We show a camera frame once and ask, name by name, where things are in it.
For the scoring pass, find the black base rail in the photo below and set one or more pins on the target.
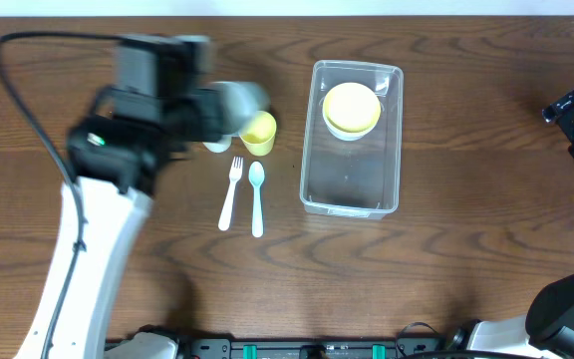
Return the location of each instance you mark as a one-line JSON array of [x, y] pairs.
[[223, 348]]

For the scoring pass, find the white plastic cup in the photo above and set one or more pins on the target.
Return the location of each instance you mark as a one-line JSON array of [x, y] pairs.
[[219, 146]]

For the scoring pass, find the yellow plastic cup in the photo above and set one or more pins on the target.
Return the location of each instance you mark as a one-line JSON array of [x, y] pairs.
[[259, 136]]

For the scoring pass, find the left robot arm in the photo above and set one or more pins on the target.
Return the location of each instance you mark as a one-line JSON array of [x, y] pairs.
[[116, 153]]

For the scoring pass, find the yellow plastic bowl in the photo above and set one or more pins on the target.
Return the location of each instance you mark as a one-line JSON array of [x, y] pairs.
[[352, 107]]

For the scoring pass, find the white plastic bowl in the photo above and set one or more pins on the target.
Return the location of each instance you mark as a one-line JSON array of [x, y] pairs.
[[348, 136]]

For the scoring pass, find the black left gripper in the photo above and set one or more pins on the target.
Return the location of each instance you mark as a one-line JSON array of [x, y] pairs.
[[218, 110]]

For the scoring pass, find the pink plastic fork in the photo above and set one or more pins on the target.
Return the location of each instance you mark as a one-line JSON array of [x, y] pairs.
[[235, 174]]

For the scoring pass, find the mint green plastic spoon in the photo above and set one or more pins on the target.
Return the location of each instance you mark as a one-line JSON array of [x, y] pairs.
[[256, 177]]

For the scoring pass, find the grey plastic cup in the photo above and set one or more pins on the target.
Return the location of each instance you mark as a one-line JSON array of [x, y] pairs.
[[240, 102]]

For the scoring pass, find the clear plastic container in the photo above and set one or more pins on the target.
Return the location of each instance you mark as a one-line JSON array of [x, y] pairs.
[[358, 178]]

